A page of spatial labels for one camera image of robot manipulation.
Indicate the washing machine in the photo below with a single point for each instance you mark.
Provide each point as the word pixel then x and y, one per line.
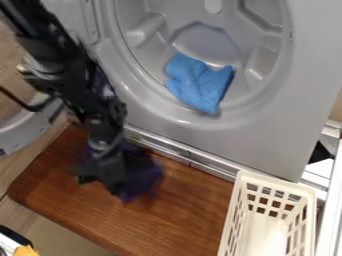
pixel 276 116

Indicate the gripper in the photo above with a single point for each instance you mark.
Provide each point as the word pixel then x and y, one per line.
pixel 107 163

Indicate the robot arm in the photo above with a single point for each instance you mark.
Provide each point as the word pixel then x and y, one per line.
pixel 73 71

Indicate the blue cloth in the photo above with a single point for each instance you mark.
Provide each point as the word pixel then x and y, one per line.
pixel 198 83

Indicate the white plastic basket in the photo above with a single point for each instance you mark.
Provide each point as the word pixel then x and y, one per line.
pixel 249 216

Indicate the purple cloth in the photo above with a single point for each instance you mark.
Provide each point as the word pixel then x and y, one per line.
pixel 144 173

